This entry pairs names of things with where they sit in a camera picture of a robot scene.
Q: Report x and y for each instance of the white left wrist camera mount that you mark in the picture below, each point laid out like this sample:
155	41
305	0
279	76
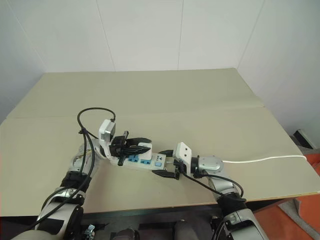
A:
106	131

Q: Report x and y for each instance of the silver metal clamp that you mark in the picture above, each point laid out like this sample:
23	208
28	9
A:
89	228

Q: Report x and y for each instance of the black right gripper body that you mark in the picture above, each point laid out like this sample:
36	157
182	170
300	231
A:
180	168

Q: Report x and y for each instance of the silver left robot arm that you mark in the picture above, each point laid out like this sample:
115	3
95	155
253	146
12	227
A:
75	160

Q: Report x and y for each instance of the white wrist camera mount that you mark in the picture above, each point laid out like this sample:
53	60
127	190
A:
184	151
106	131

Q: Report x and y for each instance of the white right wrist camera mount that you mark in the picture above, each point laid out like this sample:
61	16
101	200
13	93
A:
184	151

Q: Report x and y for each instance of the white charger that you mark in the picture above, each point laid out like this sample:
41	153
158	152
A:
147	153

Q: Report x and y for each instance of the black box with white edge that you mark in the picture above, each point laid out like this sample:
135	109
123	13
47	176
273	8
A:
303	137

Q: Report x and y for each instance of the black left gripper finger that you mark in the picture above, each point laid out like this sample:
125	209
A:
138	140
136	150

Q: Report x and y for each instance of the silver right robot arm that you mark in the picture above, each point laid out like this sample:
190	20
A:
212	163

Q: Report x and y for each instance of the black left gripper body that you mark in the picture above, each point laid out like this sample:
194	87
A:
117	146

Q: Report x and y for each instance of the white power strip blue sockets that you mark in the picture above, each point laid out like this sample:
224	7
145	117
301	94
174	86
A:
160	160

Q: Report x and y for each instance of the dark rounded shape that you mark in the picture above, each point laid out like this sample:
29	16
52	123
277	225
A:
183	230
125	233

